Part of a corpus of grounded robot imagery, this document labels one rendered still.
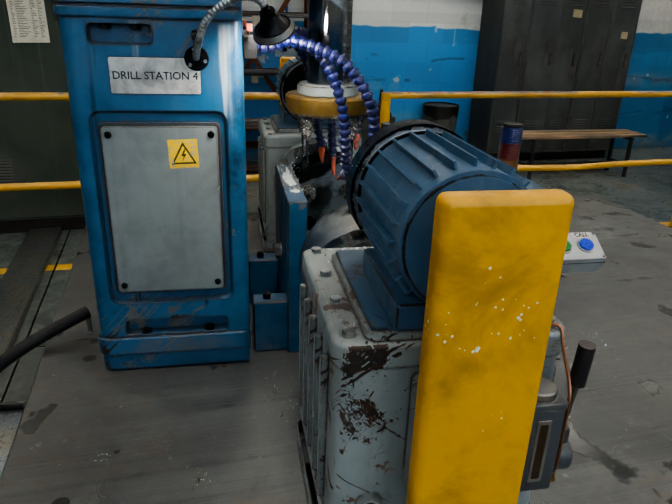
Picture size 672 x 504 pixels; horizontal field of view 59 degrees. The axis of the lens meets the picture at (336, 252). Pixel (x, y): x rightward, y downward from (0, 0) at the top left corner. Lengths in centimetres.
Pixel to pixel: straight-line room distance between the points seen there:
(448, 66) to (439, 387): 633
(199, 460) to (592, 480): 65
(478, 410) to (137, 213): 74
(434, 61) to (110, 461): 608
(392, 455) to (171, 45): 74
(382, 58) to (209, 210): 552
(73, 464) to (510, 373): 74
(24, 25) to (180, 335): 330
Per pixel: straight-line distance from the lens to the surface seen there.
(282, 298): 130
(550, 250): 60
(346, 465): 77
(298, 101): 124
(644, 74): 830
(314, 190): 153
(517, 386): 66
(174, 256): 119
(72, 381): 132
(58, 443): 117
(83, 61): 112
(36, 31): 434
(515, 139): 177
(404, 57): 666
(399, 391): 72
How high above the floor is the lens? 150
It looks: 22 degrees down
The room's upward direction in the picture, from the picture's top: 2 degrees clockwise
